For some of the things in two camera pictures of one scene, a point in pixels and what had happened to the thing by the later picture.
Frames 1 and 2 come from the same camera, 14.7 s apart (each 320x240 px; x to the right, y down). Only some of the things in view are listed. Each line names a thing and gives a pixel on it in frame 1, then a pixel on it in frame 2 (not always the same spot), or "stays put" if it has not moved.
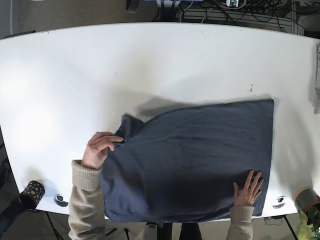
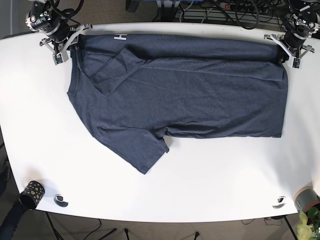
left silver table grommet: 60,200 stays put
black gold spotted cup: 32,194 stays put
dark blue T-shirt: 180,165 -> 132,91
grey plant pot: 304,197 stays put
